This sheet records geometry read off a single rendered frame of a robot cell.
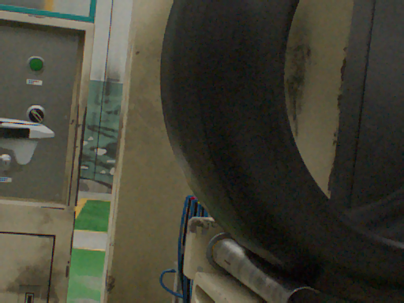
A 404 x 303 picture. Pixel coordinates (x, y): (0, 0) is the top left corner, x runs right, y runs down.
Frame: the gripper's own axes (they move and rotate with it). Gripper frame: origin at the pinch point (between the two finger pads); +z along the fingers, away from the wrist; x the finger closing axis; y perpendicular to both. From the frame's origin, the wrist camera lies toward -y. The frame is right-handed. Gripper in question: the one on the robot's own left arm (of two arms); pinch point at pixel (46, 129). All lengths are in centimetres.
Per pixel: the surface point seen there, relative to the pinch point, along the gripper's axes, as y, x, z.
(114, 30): 16, -823, 358
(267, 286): 10.7, 38.5, 18.2
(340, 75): -15.6, 11.8, 44.7
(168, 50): -15.8, 21.1, 7.7
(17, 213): 22.7, -30.5, 7.5
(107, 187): 208, -781, 365
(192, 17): -20.7, 31.3, 4.9
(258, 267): 10.3, 32.8, 20.5
